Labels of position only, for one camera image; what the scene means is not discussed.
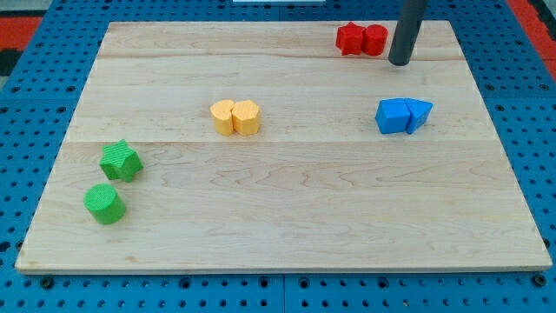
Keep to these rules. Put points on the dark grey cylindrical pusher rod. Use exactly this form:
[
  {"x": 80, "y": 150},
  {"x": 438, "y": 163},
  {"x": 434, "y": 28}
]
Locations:
[{"x": 406, "y": 31}]

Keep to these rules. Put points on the green star block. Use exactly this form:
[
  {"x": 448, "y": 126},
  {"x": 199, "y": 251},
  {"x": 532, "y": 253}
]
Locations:
[{"x": 119, "y": 161}]

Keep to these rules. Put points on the yellow heart block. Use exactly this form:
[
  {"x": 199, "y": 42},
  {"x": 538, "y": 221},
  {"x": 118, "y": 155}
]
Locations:
[{"x": 221, "y": 113}]

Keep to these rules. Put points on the yellow pentagon block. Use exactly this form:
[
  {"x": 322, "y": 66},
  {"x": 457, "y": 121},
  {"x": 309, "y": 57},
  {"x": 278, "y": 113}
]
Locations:
[{"x": 246, "y": 117}]

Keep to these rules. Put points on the green cylinder block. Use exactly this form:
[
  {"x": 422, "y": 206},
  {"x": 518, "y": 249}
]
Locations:
[{"x": 104, "y": 204}]

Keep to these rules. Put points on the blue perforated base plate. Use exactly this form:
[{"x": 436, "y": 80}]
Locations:
[{"x": 40, "y": 95}]

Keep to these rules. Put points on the blue cube block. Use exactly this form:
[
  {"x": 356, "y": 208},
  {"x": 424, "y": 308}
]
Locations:
[{"x": 392, "y": 115}]

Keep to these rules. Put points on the red star block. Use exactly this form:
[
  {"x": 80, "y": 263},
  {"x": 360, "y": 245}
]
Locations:
[{"x": 349, "y": 38}]

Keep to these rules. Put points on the light wooden board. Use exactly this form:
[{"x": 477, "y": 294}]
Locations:
[{"x": 317, "y": 189}]

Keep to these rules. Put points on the blue triangle block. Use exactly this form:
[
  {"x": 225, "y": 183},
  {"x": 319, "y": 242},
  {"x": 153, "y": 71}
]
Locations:
[{"x": 419, "y": 111}]

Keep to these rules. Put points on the red cylinder block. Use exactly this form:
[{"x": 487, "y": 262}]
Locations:
[{"x": 374, "y": 39}]

